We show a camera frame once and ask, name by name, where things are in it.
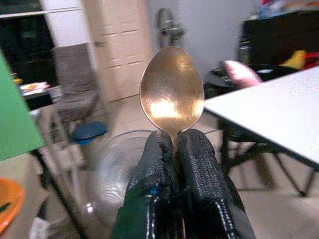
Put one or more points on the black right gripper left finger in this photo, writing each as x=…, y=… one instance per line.
x=152, y=174

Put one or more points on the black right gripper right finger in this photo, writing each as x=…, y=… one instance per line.
x=204, y=174

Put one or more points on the gold metal spoon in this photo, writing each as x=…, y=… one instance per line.
x=172, y=94

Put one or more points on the white floor fan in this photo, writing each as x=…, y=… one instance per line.
x=112, y=174

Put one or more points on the blue round stool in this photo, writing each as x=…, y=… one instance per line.
x=87, y=133

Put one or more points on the white folding table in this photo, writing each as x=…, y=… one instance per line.
x=271, y=109

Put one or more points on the pink chair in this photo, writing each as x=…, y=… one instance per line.
x=240, y=74

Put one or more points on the grey folding chair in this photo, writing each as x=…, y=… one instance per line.
x=74, y=82

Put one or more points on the cream panelled door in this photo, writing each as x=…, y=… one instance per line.
x=122, y=47

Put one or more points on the orange bowl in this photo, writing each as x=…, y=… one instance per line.
x=10, y=201

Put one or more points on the yellow toy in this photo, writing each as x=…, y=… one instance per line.
x=295, y=59

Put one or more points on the green table top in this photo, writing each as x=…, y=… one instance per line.
x=17, y=114

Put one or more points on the grey standing fan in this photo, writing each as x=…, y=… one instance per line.
x=169, y=27

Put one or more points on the black cabinet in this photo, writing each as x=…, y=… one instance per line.
x=279, y=39

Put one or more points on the black shelf unit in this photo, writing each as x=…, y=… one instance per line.
x=25, y=49

